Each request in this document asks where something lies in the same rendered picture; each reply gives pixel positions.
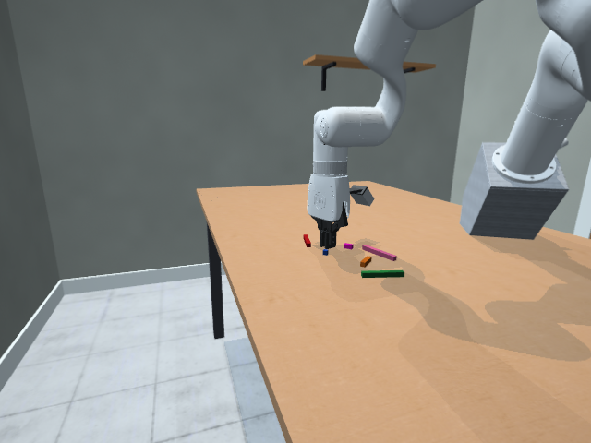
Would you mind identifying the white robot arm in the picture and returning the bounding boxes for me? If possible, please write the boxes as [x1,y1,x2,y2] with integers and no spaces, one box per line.
[313,0,591,184]

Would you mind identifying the green rod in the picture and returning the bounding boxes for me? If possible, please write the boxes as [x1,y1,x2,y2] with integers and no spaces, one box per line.
[361,270,404,278]

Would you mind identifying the orange rod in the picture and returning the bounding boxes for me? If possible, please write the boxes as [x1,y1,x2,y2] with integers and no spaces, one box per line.
[360,256,372,267]

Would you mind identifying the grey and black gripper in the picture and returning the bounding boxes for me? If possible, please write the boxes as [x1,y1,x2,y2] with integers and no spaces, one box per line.
[308,173,350,249]

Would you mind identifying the pink rod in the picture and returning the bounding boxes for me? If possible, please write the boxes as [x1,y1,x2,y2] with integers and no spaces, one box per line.
[362,245,397,261]

